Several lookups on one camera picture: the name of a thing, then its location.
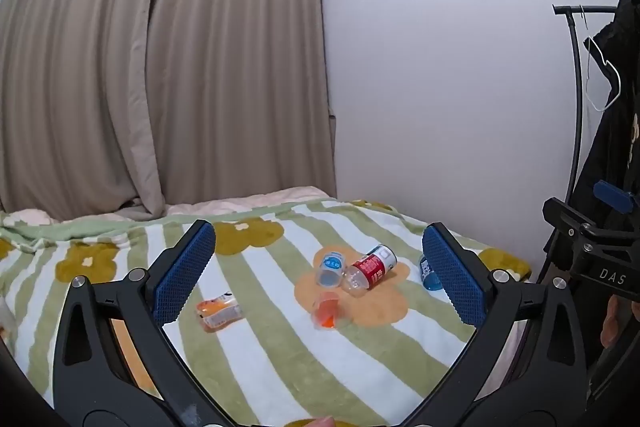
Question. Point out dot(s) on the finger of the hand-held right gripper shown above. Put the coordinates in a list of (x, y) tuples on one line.
[(567, 218), (612, 196)]

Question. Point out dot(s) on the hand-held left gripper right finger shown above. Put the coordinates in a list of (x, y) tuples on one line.
[(456, 281)]

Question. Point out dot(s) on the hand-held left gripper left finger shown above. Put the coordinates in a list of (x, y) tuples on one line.
[(184, 279)]

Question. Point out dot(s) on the blue label clear cup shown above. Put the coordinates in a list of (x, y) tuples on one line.
[(330, 268)]

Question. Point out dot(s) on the small orange clear cup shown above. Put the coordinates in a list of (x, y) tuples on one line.
[(327, 313)]

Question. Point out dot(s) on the person's right hand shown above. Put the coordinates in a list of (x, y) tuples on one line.
[(612, 322)]

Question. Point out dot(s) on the dark hanging garment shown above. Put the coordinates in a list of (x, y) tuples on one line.
[(617, 132)]

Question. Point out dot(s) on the red label plastic bottle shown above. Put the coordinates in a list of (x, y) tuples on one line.
[(371, 271)]

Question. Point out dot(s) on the black clothes rack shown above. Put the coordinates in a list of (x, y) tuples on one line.
[(578, 107)]

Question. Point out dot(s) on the green striped floral blanket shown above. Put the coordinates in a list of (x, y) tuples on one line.
[(280, 357)]

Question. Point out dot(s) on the pale pink bed sheet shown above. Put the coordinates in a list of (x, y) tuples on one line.
[(280, 197)]

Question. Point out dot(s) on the beige curtain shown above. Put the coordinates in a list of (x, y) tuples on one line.
[(150, 72)]

